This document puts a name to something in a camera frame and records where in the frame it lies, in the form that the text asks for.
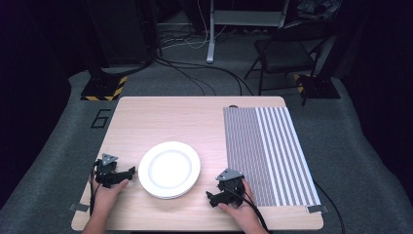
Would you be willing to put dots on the person's left hand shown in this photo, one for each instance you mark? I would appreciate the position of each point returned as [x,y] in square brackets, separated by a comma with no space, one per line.
[107,196]

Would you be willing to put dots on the dark cabinet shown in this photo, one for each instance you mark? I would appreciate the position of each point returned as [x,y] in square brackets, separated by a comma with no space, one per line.
[121,31]

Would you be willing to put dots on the black stand base striped edge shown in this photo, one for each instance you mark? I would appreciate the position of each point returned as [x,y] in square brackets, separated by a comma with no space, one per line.
[102,89]
[319,87]

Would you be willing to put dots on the person's right hand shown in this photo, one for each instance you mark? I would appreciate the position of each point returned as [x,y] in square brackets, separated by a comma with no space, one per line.
[242,214]

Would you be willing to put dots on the grey tape piece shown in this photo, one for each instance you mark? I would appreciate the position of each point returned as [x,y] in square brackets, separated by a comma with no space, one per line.
[317,209]
[79,207]

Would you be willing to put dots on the black folding chair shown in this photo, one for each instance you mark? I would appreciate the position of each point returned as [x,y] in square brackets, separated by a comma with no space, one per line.
[285,53]

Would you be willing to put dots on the small brown round object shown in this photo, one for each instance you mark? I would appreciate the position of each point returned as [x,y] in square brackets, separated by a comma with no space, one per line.
[233,106]

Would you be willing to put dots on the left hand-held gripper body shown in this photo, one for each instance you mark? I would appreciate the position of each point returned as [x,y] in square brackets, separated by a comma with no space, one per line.
[105,172]

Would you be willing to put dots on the white metal table frame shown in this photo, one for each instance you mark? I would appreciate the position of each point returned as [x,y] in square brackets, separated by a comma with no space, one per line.
[211,32]

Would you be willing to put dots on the grey striped placemat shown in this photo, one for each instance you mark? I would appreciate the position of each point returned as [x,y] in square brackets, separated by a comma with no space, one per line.
[269,156]

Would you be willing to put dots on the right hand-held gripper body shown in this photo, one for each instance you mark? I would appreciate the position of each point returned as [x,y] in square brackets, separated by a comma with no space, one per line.
[231,187]

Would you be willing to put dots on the white plate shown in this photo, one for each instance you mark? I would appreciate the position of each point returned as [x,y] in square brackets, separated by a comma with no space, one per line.
[169,169]
[172,197]
[168,198]

